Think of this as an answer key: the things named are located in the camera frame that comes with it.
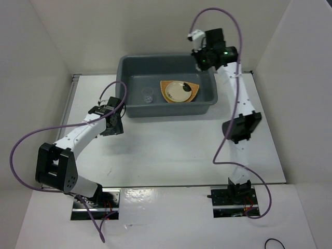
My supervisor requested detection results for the cream plate with black pattern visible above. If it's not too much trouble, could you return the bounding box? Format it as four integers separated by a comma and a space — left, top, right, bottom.
165, 81, 192, 102

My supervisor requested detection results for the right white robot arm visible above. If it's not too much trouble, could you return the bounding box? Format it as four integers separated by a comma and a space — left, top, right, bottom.
187, 28, 262, 204

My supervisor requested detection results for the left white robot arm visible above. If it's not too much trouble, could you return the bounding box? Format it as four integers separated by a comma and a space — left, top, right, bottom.
35, 97, 125, 208

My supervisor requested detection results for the grey plastic bin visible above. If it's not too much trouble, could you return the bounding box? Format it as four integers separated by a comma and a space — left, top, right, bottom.
116, 53, 218, 118

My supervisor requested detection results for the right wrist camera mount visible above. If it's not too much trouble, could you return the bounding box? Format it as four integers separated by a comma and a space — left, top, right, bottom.
187, 30, 206, 52

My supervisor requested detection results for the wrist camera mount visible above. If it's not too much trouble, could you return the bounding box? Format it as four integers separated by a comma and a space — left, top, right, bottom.
187, 30, 206, 52
98, 99, 109, 106

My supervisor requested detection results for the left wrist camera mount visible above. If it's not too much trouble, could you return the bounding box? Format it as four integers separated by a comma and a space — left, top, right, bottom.
98, 99, 109, 106

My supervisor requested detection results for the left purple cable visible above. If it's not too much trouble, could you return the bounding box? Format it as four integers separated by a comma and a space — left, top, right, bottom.
9, 80, 128, 243

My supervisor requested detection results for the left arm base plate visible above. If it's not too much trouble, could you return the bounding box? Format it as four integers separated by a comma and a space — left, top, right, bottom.
71, 188, 121, 221

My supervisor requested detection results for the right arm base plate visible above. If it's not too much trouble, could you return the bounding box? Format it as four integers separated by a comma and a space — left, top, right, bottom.
207, 186, 260, 218

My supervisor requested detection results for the black cable loop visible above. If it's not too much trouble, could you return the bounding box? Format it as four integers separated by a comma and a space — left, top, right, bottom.
264, 238, 287, 249

